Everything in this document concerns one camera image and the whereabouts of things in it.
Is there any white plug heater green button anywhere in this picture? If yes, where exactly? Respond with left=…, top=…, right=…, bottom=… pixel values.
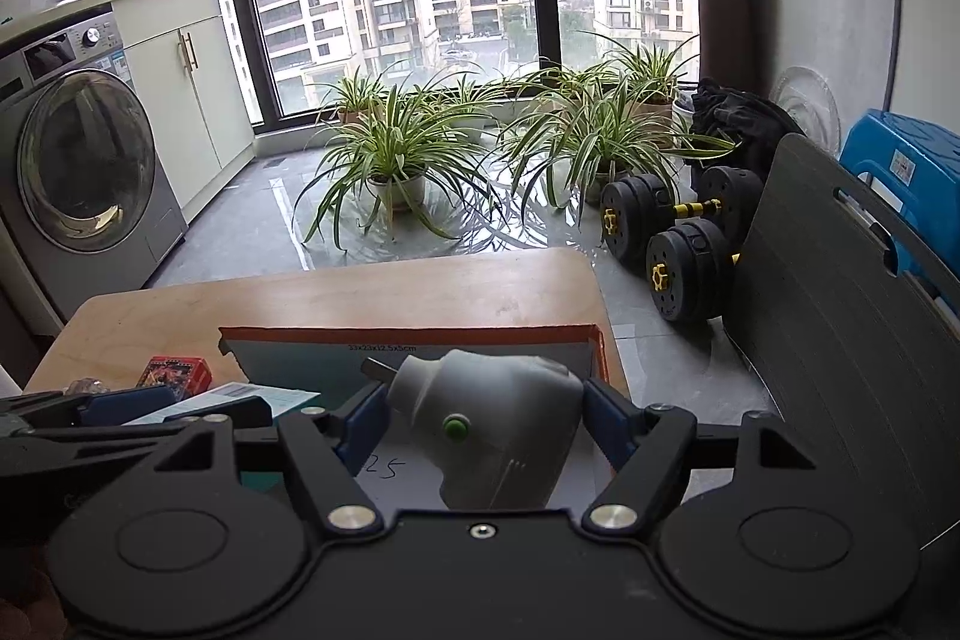
left=361, top=349, right=584, bottom=510

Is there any spider plant white pot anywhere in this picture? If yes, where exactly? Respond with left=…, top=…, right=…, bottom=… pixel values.
left=293, top=76, right=505, bottom=252

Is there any black dumbbell rear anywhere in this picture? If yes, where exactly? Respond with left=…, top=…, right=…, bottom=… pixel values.
left=601, top=166, right=763, bottom=266

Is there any clear repellent liquid bottle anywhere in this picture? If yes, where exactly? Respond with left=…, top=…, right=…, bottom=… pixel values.
left=65, top=377, right=110, bottom=395

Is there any black dumbbell front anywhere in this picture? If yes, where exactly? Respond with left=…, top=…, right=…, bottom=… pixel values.
left=646, top=218, right=739, bottom=326

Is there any black dumbbell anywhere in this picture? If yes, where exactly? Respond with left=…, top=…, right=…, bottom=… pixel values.
left=646, top=218, right=739, bottom=326
left=601, top=166, right=763, bottom=266

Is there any white fan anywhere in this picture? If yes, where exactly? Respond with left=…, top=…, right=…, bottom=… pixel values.
left=771, top=65, right=843, bottom=158

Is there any black bag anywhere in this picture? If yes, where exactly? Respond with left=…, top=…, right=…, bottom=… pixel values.
left=692, top=78, right=802, bottom=177

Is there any grey front-load washing machine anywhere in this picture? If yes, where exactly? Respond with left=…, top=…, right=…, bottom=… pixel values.
left=2, top=5, right=187, bottom=336

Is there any white power adapter box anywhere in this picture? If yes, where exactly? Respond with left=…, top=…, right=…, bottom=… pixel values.
left=128, top=381, right=322, bottom=425

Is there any brown rolled mat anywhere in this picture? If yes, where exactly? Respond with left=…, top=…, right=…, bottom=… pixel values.
left=698, top=0, right=758, bottom=92

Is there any red playing card box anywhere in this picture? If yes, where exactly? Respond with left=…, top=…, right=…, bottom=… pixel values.
left=137, top=356, right=213, bottom=401

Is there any orange cardboard box tray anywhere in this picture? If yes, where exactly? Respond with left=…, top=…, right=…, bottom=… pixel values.
left=220, top=325, right=612, bottom=513

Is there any grey folding lap board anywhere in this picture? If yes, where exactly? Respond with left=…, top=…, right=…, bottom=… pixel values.
left=724, top=135, right=958, bottom=542

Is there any right spider plant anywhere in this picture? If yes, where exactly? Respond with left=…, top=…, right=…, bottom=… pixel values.
left=496, top=34, right=737, bottom=211

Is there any blue plastic stool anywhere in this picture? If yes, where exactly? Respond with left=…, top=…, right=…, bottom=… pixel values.
left=839, top=109, right=958, bottom=275

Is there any white cabinet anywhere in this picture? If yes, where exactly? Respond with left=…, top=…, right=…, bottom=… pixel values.
left=110, top=0, right=254, bottom=221

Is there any spider plant terracotta pot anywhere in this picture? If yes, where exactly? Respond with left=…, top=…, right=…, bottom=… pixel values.
left=317, top=68, right=387, bottom=125

